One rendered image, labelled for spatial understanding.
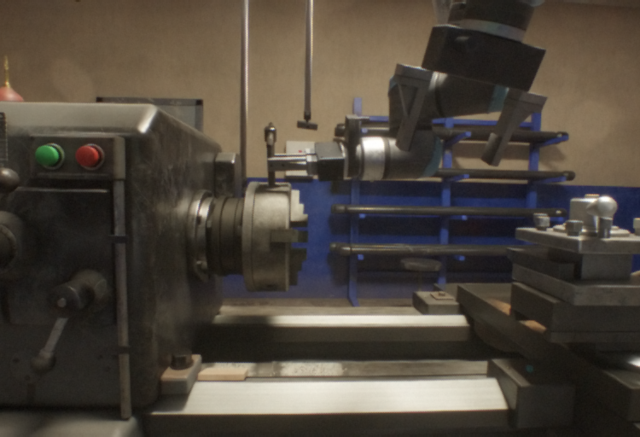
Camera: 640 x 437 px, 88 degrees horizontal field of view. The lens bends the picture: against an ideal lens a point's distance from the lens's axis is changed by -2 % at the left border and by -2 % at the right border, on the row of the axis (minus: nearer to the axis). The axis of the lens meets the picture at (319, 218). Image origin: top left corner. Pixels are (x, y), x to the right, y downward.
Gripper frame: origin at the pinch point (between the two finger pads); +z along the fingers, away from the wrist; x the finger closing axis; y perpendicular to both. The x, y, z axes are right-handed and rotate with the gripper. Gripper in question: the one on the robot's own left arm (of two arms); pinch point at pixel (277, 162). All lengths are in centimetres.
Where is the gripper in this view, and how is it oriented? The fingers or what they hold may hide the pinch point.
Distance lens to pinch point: 73.2
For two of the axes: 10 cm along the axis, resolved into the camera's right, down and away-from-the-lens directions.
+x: -0.8, -4.4, 8.9
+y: 0.1, 9.0, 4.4
